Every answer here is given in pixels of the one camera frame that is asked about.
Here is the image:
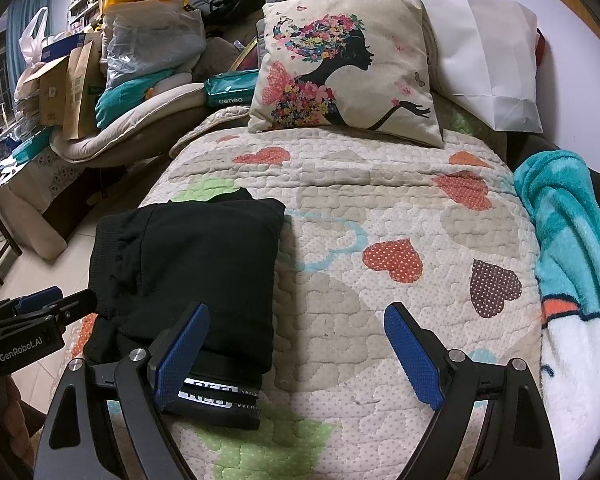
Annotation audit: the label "white plastic bag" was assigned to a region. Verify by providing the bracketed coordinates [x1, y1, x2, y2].
[19, 7, 51, 66]

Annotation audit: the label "blue box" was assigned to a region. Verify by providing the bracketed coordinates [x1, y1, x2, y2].
[41, 35, 88, 63]

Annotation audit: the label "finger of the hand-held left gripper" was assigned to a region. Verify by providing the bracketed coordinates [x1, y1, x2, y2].
[0, 286, 65, 320]
[0, 289, 99, 327]

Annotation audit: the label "floral silhouette print cushion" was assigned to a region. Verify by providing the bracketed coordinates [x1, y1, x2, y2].
[247, 0, 446, 150]

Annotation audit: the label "blue curtain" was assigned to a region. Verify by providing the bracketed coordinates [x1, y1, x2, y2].
[5, 0, 48, 61]

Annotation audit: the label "teal cloth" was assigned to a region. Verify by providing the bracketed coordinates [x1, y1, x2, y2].
[95, 71, 173, 128]

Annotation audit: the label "clear plastic bag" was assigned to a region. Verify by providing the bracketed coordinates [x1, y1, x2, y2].
[100, 2, 207, 91]

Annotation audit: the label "teal wipes packet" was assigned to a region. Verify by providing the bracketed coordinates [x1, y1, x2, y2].
[202, 71, 258, 108]

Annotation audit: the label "teal and white fleece blanket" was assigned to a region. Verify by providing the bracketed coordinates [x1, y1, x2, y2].
[512, 150, 600, 461]

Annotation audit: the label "cardboard box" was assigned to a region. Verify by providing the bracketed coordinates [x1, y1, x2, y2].
[22, 55, 73, 128]

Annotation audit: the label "brown cardboard boxes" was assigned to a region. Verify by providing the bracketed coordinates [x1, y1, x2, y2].
[62, 32, 106, 140]

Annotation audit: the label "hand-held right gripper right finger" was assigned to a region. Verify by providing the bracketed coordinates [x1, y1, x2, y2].
[384, 302, 561, 480]

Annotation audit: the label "person's left forearm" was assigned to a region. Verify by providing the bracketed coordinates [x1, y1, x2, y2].
[0, 375, 48, 480]

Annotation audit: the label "quilted heart-print bedspread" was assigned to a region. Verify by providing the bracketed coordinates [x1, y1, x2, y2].
[75, 110, 546, 480]

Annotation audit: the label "beige padded mat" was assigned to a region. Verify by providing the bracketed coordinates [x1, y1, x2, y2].
[50, 82, 206, 166]

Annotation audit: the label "white paper bag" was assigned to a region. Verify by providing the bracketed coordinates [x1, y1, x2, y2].
[412, 0, 543, 133]

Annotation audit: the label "black furniture panel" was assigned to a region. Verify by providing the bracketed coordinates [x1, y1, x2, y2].
[507, 132, 600, 186]

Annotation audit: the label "black pants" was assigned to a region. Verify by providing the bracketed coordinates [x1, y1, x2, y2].
[85, 187, 287, 432]

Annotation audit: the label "white lace cloth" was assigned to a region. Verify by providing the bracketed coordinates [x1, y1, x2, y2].
[7, 152, 88, 211]

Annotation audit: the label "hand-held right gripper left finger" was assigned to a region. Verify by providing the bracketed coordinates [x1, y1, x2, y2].
[32, 302, 211, 480]

